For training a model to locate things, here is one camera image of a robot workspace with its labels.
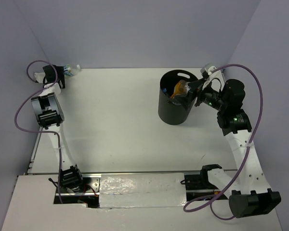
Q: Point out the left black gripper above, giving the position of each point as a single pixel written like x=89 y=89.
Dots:
x=60 y=72

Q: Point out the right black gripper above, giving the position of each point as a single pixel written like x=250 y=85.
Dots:
x=186 y=100

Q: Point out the orange juice bottle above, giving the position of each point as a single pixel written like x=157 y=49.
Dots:
x=180 y=88

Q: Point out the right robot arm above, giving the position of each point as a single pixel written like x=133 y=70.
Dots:
x=248 y=192

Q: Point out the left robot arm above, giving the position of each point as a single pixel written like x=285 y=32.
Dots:
x=50 y=118

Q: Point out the black round bin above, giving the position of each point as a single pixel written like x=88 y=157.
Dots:
x=168 y=113

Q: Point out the clear bottle green label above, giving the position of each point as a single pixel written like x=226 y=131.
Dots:
x=71 y=70

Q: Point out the silver foil tape patch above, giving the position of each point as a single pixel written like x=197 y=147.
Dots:
x=142 y=190

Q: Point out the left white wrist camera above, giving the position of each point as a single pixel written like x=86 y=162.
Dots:
x=39 y=77

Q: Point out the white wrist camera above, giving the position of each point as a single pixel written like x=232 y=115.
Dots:
x=39 y=77
x=209 y=73

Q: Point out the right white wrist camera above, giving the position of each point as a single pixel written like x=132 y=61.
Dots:
x=209 y=73

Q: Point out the aluminium mounting rail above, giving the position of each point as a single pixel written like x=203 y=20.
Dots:
x=89 y=195

